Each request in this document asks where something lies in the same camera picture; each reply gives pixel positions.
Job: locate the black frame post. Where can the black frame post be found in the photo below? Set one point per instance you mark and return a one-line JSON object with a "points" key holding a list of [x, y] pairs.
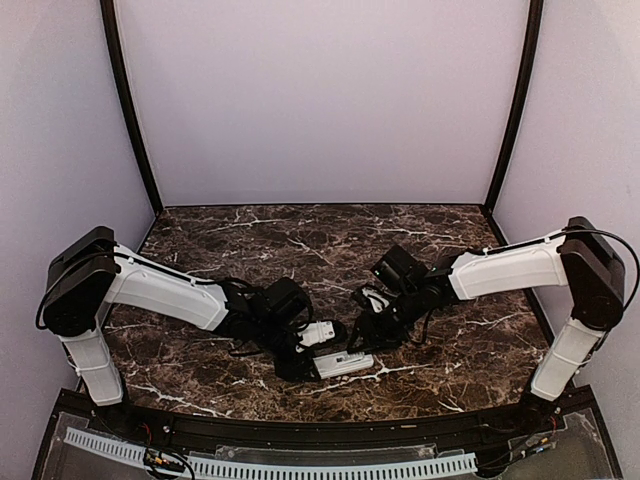
{"points": [[521, 88], [126, 101]]}

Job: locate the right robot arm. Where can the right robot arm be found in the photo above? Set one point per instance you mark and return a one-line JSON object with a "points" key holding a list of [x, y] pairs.
{"points": [[578, 257]]}

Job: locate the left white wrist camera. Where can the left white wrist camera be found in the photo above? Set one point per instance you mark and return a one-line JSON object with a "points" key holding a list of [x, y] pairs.
{"points": [[320, 334]]}

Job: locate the black front rail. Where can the black front rail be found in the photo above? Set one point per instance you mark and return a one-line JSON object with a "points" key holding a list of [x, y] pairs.
{"points": [[490, 429]]}

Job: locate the right black frame post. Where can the right black frame post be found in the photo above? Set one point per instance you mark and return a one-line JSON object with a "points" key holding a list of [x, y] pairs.
{"points": [[521, 88]]}

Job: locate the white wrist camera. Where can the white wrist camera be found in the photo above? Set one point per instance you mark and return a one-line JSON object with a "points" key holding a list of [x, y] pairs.
{"points": [[320, 334], [372, 299]]}

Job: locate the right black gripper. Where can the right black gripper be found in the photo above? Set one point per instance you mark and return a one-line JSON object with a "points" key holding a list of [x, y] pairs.
{"points": [[374, 335]]}

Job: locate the white remote control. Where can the white remote control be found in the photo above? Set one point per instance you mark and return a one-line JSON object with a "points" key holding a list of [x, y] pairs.
{"points": [[328, 368]]}

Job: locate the white battery compartment cover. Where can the white battery compartment cover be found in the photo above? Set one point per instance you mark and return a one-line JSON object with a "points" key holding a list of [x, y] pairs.
{"points": [[346, 358]]}

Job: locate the left black frame post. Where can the left black frame post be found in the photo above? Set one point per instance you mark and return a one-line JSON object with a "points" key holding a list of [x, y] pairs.
{"points": [[126, 101]]}

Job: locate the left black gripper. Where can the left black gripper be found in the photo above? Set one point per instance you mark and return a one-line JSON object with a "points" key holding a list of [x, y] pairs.
{"points": [[293, 372]]}

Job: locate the white slotted cable duct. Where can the white slotted cable duct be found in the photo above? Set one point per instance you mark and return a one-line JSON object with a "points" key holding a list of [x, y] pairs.
{"points": [[245, 463]]}

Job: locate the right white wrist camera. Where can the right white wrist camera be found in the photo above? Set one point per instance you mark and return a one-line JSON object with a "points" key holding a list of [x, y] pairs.
{"points": [[372, 299]]}

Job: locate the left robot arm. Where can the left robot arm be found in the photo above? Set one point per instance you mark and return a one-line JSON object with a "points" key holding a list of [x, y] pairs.
{"points": [[96, 273]]}

